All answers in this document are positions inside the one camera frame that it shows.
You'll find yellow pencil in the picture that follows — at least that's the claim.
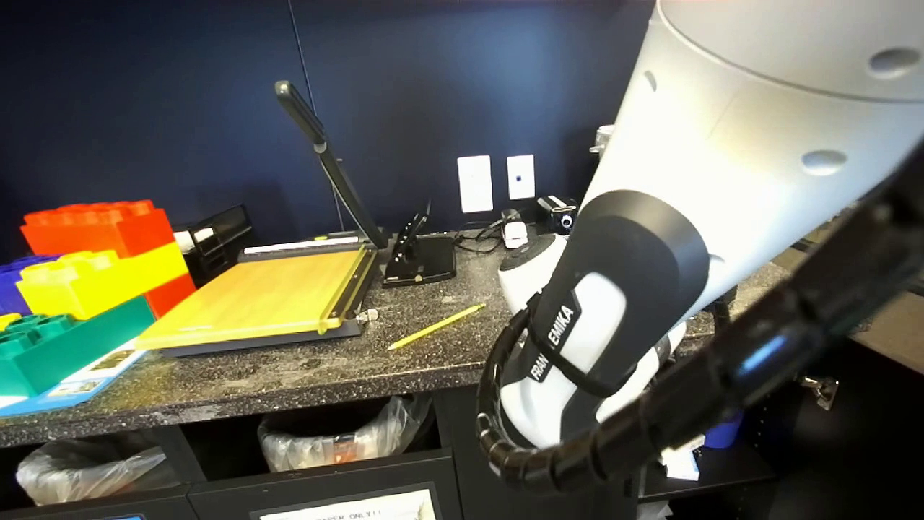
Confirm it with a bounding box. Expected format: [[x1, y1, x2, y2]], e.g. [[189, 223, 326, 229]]
[[388, 304, 485, 352]]

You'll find green large toy brick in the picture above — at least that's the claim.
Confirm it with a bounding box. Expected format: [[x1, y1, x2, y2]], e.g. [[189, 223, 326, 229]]
[[0, 298, 154, 395]]

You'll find black hole punch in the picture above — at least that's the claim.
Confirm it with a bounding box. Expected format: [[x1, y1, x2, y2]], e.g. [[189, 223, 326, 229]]
[[384, 207, 457, 287]]

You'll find white wall switch plate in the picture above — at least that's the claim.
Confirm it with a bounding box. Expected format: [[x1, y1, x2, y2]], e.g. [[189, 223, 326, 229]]
[[457, 155, 493, 213]]

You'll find paper cutter with yellow board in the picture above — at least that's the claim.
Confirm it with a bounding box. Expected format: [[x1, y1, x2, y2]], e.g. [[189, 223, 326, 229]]
[[138, 80, 388, 355]]

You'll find blue painter tape roll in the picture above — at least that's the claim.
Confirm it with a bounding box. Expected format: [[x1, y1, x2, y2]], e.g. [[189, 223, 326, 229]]
[[704, 418, 743, 451]]

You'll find clear bag bin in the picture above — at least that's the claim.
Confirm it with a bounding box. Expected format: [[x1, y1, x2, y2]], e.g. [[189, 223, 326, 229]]
[[14, 436, 177, 506], [256, 395, 431, 472]]

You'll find white label on drawer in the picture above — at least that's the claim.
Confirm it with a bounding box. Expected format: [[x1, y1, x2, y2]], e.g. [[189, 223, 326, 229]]
[[256, 489, 436, 520]]

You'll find white small stapler device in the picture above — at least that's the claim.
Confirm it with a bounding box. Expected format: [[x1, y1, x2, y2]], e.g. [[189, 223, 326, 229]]
[[503, 219, 529, 251]]

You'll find black electric pencil sharpener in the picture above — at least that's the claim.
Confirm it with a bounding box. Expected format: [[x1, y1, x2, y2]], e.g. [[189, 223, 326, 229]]
[[538, 193, 578, 235]]

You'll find metal cabinet door hinge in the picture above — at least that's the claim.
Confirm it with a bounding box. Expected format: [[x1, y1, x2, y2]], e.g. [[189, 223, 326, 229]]
[[801, 376, 840, 410]]

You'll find white paper in cabinet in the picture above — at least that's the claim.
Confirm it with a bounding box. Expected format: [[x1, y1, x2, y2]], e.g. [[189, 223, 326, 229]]
[[662, 449, 698, 482]]

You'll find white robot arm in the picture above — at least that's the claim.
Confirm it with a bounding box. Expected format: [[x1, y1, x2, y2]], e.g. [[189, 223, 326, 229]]
[[500, 0, 924, 449]]

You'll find purple large toy brick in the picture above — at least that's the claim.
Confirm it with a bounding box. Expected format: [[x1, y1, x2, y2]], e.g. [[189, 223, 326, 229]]
[[0, 254, 47, 314]]

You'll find white wall outlet plate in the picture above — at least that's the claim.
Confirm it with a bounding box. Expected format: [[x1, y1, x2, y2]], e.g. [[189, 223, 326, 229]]
[[505, 152, 535, 200]]

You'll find blue book under bricks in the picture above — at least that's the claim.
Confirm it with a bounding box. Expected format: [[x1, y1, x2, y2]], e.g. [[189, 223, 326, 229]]
[[0, 345, 142, 418]]

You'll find orange large toy brick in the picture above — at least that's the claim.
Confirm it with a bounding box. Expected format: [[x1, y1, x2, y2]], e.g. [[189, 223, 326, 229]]
[[18, 196, 200, 319]]

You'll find clear bag left bin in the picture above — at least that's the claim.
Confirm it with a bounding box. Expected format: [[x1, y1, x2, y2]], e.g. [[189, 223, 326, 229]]
[[14, 436, 177, 506]]

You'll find clear bag middle bin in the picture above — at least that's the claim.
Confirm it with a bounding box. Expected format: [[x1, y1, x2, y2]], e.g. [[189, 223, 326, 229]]
[[256, 395, 431, 472]]

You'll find yellow large toy brick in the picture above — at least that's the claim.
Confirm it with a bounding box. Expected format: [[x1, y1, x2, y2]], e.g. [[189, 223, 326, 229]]
[[18, 243, 193, 321]]

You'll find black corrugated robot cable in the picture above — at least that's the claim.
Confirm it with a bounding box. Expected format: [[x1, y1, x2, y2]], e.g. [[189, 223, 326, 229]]
[[473, 141, 924, 493]]

